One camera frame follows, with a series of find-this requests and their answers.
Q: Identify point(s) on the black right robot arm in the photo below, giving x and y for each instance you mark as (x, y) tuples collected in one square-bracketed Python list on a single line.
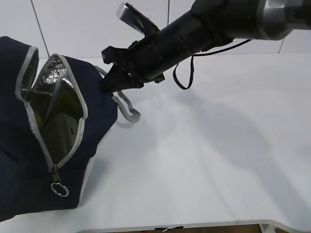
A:
[(208, 24)]

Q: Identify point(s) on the glass container with green lid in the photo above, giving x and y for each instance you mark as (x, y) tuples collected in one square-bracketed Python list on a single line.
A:
[(59, 136)]

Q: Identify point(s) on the navy blue lunch bag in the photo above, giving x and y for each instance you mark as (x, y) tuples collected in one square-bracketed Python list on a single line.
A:
[(30, 182)]

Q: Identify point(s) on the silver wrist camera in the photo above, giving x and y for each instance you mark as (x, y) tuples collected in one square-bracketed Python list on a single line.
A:
[(136, 20)]

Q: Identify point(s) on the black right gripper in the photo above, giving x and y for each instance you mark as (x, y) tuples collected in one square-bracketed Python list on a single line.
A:
[(145, 60)]

